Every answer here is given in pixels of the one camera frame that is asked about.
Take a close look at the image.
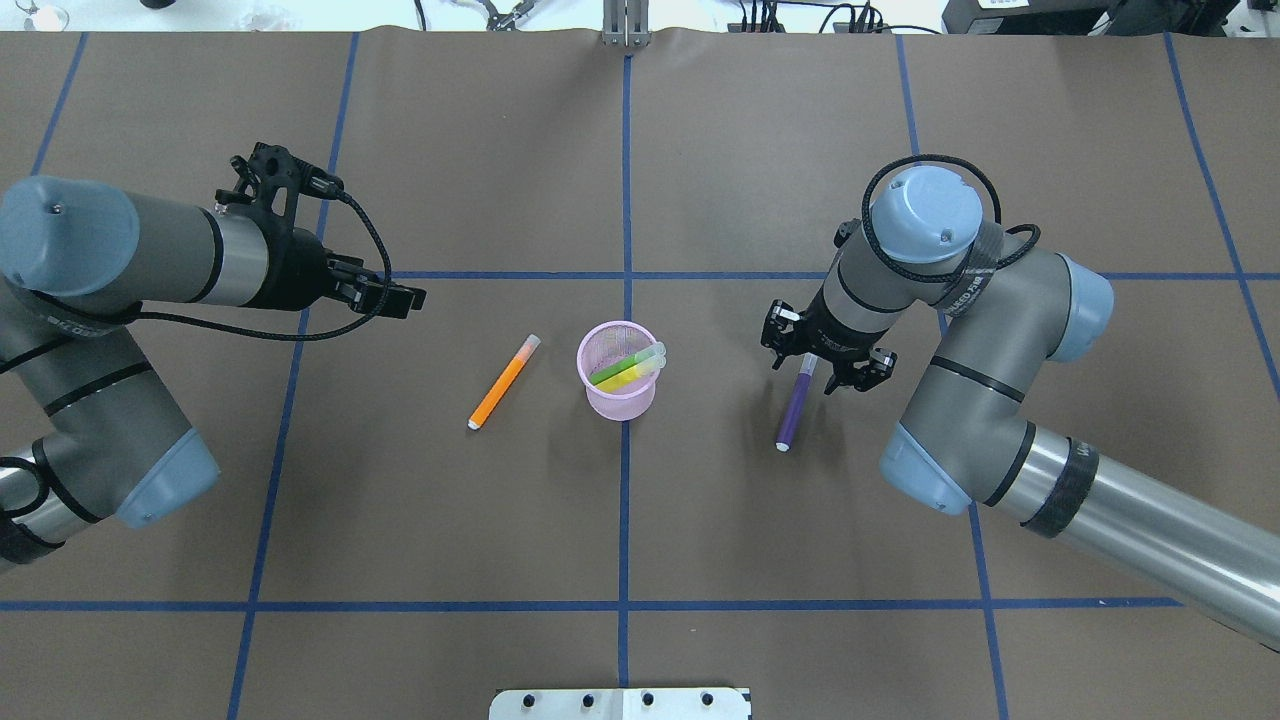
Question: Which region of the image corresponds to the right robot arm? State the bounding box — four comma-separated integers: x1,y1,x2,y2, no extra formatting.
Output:
762,154,1279,650

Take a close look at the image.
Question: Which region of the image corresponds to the white mounting plate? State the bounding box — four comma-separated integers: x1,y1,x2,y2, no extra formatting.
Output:
488,687,753,719

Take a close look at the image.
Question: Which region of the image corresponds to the purple highlighter pen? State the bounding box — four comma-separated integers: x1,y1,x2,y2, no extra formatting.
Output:
774,354,819,454

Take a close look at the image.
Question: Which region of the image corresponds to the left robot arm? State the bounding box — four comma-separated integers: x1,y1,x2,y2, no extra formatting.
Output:
3,167,425,571

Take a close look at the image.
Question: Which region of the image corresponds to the green highlighter pen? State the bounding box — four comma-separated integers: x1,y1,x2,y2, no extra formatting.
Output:
589,342,666,393

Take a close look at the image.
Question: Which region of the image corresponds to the pink mesh pen holder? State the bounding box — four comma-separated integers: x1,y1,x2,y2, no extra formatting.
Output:
576,322,667,421

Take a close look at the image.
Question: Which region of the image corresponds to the orange highlighter pen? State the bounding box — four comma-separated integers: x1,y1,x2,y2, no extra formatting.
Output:
466,334,541,430

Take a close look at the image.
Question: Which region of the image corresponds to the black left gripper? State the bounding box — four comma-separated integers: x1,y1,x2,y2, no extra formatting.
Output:
262,231,426,319

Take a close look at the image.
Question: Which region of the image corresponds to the yellow highlighter pen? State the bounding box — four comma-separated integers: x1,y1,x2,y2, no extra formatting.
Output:
590,354,667,395

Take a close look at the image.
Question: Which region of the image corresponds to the aluminium frame post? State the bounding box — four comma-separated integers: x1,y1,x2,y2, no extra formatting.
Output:
600,0,652,49

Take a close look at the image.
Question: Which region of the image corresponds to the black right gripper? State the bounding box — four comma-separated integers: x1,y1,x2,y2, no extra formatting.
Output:
760,299,899,395

